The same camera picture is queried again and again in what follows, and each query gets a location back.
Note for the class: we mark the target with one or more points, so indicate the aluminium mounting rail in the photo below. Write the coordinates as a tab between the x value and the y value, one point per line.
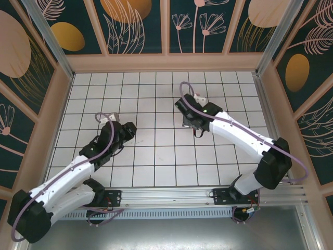
166	198

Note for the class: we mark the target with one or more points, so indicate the grey metal sheet panel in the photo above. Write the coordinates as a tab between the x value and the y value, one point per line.
166	234

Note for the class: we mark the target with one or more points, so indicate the aluminium side rail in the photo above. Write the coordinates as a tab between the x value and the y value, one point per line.
262	91

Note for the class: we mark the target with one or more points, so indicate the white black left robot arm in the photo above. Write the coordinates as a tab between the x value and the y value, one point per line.
67	183

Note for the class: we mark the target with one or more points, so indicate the black electronics board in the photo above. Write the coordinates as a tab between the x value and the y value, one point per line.
95	221
242	217

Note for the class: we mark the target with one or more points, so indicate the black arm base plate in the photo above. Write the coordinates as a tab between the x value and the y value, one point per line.
114	199
221	199

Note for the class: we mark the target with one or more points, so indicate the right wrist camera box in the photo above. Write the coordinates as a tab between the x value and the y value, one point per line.
199	98

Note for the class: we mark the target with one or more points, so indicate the aluminium frame bar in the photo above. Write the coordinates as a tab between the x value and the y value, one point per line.
310	229

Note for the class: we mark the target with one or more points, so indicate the aluminium corner post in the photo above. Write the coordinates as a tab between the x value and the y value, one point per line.
279	39
52	44

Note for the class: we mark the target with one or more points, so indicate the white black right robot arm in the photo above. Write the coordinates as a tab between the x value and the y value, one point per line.
234	136

